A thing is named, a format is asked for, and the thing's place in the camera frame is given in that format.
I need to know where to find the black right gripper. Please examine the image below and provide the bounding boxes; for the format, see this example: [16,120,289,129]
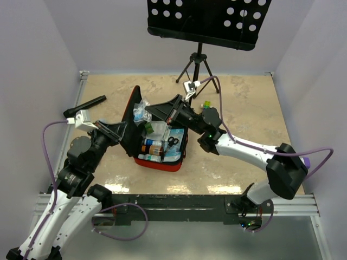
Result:
[145,94,205,135]

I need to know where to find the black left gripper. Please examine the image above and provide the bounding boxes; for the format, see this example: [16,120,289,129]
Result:
[88,120,128,171]

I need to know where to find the white gauze plastic bag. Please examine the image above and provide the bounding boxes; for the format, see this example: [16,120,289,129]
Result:
[151,121,169,140]

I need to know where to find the green pill blister pack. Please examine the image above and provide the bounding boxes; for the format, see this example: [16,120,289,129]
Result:
[145,122,154,134]

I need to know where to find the blue wipes packet bag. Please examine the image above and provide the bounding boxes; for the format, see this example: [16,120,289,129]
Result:
[133,99,152,125]

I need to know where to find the black handled scissors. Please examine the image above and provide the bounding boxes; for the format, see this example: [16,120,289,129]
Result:
[165,136,179,150]

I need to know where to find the white blue medicine bottle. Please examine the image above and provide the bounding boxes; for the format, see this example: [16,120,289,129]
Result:
[144,138,165,147]

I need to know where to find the red black medicine kit case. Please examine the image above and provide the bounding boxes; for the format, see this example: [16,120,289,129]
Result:
[120,86,188,172]

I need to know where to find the brown medicine bottle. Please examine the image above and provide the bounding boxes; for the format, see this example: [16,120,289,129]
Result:
[140,145,164,156]

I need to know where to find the blue medical pouch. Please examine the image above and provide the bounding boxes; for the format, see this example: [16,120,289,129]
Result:
[163,128,185,163]

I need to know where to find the white green medicine bottle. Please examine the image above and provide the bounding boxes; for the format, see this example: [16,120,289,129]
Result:
[138,154,162,163]

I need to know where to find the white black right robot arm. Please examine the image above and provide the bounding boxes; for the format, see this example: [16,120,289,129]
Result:
[145,95,308,213]

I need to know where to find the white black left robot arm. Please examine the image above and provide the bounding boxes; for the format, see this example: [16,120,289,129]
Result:
[6,121,127,259]

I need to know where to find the colourful toy block car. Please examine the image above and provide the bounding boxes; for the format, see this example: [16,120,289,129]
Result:
[200,101,212,109]

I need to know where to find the black flashlight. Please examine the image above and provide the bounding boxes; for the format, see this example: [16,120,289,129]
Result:
[63,95,107,119]

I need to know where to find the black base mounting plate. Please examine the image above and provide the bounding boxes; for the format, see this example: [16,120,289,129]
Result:
[81,193,273,226]

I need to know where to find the black music stand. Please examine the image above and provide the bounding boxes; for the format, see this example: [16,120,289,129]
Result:
[147,0,271,81]

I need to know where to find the purple white device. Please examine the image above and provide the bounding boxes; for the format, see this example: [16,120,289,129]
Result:
[301,157,311,169]

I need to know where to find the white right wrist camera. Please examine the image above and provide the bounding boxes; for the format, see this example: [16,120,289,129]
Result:
[183,81,201,101]

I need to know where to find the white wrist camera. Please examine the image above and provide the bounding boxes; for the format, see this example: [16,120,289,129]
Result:
[183,81,201,101]
[66,109,98,132]

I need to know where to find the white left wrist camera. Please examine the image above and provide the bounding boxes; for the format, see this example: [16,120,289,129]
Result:
[66,109,98,132]

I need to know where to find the aluminium frame rail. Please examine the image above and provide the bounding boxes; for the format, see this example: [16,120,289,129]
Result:
[41,70,90,216]

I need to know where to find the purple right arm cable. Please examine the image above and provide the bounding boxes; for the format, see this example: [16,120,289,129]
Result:
[199,75,335,233]

